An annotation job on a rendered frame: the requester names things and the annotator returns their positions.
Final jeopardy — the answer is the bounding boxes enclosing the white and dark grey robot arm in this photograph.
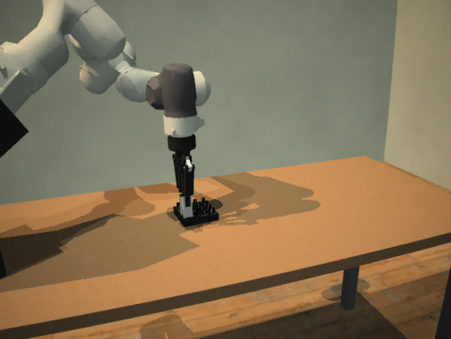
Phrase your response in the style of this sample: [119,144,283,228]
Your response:
[0,0,211,137]

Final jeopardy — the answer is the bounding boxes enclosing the black knob panel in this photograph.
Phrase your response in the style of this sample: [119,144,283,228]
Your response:
[173,197,219,227]

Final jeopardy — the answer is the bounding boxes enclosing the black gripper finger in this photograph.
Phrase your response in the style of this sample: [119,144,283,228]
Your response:
[172,154,183,214]
[176,156,195,218]

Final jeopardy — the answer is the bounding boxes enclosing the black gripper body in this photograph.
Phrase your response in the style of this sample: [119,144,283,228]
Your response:
[168,134,196,170]

